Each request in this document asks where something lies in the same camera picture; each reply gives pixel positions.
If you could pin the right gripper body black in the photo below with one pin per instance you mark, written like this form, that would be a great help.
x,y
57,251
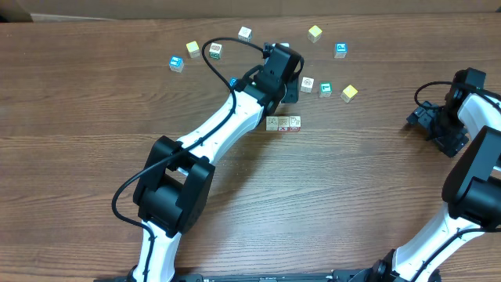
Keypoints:
x,y
446,131

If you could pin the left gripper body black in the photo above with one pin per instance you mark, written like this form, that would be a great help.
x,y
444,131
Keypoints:
x,y
291,93

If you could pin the white block red C side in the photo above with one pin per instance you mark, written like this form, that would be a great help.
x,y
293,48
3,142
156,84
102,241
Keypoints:
x,y
295,123

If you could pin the blue L block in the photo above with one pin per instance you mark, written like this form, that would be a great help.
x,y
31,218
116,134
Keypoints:
x,y
283,123

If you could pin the green R block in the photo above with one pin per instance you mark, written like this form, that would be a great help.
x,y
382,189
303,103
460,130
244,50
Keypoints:
x,y
272,123

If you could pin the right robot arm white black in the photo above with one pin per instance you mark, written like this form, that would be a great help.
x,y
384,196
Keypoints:
x,y
468,122

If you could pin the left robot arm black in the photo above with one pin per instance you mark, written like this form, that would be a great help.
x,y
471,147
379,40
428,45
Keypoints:
x,y
173,187

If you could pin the white patterned block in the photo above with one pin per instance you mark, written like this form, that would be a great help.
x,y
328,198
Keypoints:
x,y
307,85

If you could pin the green T block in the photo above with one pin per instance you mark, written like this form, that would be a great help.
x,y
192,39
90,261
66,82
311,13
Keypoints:
x,y
325,89

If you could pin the yellow 8 block top right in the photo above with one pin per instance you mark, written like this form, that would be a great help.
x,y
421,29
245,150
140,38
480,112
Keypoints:
x,y
314,33

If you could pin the blue P block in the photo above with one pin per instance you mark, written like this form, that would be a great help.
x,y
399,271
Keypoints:
x,y
340,50

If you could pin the white block top centre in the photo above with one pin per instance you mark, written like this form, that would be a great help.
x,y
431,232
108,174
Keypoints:
x,y
245,34

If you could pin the white block green side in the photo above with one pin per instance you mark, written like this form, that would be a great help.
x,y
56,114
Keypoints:
x,y
215,51

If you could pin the yellow block top left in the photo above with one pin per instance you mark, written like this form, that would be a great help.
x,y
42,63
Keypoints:
x,y
193,49

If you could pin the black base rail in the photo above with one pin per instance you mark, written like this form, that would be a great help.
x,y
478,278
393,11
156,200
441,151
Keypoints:
x,y
335,276

